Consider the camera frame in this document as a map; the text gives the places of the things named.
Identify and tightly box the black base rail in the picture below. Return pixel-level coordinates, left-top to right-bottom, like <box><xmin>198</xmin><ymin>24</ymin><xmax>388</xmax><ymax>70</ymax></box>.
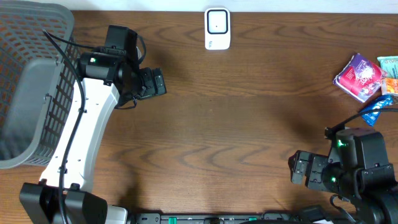
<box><xmin>131</xmin><ymin>213</ymin><xmax>350</xmax><ymax>224</ymax></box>

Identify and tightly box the grey plastic mesh basket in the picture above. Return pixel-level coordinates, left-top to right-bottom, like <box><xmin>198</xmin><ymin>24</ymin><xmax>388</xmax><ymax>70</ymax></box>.
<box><xmin>1</xmin><ymin>1</ymin><xmax>80</xmax><ymax>169</ymax></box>

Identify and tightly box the left black cable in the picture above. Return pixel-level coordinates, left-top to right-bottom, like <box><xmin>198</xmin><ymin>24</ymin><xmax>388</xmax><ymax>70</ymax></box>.
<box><xmin>42</xmin><ymin>29</ymin><xmax>94</xmax><ymax>224</ymax></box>

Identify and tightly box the orange Kleenex tissue pack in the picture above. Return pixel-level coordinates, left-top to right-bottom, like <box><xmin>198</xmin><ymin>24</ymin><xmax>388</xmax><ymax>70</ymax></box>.
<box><xmin>381</xmin><ymin>78</ymin><xmax>398</xmax><ymax>96</ymax></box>

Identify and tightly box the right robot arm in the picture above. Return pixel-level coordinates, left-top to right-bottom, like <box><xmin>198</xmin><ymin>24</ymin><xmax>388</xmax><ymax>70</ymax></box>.
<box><xmin>288</xmin><ymin>128</ymin><xmax>397</xmax><ymax>223</ymax></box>

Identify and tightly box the green wet wipes pack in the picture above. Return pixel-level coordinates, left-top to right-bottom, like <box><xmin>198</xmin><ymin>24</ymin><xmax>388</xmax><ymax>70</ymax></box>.
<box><xmin>377</xmin><ymin>56</ymin><xmax>398</xmax><ymax>79</ymax></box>

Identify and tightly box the pink purple liner pack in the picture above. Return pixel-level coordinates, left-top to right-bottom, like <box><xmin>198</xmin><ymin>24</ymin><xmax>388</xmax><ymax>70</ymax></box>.
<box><xmin>333</xmin><ymin>54</ymin><xmax>388</xmax><ymax>103</ymax></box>

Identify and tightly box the blue Oreo cookie pack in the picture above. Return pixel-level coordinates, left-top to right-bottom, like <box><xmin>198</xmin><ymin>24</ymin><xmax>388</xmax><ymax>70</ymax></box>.
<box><xmin>361</xmin><ymin>95</ymin><xmax>396</xmax><ymax>127</ymax></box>

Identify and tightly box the white barcode scanner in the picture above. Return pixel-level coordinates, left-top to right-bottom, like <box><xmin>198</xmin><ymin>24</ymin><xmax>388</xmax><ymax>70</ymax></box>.
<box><xmin>204</xmin><ymin>7</ymin><xmax>231</xmax><ymax>50</ymax></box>

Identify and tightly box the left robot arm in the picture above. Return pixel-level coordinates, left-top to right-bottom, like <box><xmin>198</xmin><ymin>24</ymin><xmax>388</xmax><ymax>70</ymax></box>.
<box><xmin>19</xmin><ymin>26</ymin><xmax>167</xmax><ymax>223</ymax></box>

